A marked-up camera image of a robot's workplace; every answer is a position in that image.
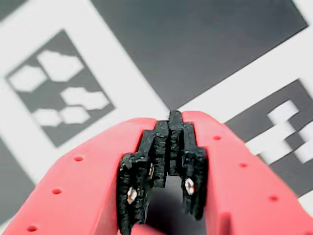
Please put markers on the black white marker checkerboard mat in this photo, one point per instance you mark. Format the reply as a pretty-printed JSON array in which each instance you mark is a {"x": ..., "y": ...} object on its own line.
[{"x": 195, "y": 49}]

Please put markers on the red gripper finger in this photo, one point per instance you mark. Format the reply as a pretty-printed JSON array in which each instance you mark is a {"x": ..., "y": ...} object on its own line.
[
  {"x": 85, "y": 183},
  {"x": 244, "y": 191}
]

